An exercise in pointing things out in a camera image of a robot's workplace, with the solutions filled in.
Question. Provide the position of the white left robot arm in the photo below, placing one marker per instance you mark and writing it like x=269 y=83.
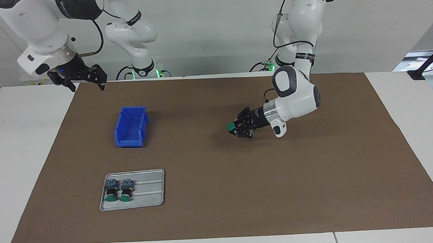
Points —
x=300 y=23

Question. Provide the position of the grey metal tray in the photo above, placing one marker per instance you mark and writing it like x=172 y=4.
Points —
x=150 y=193

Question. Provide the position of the blue plastic bin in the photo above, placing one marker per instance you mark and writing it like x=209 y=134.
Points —
x=131 y=127

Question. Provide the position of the green push button switch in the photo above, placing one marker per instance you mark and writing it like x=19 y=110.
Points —
x=230 y=126
x=111 y=192
x=126 y=191

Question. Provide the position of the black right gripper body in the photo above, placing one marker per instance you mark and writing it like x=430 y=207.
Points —
x=71 y=69

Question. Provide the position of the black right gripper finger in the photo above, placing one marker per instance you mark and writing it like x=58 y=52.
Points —
x=68 y=84
x=100 y=76

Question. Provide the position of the brown table mat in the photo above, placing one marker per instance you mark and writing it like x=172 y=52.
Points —
x=278 y=188

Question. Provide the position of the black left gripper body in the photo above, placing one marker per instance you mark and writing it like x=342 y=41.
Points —
x=261 y=119

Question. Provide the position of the white cardboard box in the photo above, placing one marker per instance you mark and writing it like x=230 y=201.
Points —
x=32 y=82

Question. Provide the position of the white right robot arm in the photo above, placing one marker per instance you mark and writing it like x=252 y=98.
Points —
x=37 y=27

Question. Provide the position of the white background clutter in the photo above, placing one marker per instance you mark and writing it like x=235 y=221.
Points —
x=404 y=64

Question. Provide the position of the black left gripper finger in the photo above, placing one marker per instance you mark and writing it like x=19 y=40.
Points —
x=246 y=115
x=247 y=132

